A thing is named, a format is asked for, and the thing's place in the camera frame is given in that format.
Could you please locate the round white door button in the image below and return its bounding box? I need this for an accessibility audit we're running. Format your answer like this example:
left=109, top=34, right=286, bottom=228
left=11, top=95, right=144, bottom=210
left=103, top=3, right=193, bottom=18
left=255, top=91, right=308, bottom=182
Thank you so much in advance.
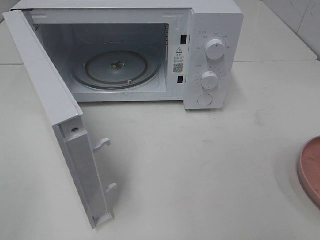
left=197, top=94, right=213, bottom=107

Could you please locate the white timer knob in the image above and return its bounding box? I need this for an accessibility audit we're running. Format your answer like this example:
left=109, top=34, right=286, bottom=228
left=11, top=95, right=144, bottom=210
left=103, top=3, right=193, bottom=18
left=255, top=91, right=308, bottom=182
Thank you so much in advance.
left=200, top=71, right=219, bottom=90

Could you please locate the white microwave door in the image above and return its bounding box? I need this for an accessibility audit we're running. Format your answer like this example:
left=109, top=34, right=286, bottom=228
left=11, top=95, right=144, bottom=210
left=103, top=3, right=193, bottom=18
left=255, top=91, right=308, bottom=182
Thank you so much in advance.
left=3, top=10, right=113, bottom=229

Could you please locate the pink round plate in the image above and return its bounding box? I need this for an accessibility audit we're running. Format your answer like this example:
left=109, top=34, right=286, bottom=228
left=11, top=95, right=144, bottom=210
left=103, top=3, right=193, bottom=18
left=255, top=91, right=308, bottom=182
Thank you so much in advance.
left=297, top=136, right=320, bottom=208

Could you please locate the glass microwave turntable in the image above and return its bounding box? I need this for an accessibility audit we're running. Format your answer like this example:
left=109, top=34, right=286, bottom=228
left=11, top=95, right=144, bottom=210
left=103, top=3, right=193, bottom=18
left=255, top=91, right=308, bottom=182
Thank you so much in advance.
left=72, top=50, right=161, bottom=90

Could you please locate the white warning label sticker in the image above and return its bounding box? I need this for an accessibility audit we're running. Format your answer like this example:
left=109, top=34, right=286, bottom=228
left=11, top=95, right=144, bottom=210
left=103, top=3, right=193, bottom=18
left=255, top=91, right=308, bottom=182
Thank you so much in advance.
left=172, top=45, right=188, bottom=75

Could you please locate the white microwave oven body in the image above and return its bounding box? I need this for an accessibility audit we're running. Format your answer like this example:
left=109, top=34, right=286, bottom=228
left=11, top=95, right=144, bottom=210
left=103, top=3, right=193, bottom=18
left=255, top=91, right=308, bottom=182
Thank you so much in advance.
left=9, top=0, right=244, bottom=110

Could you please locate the upper white power knob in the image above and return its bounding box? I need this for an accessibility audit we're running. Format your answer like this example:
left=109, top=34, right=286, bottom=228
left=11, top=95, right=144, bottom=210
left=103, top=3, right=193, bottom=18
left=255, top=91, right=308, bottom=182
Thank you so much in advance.
left=205, top=37, right=225, bottom=60

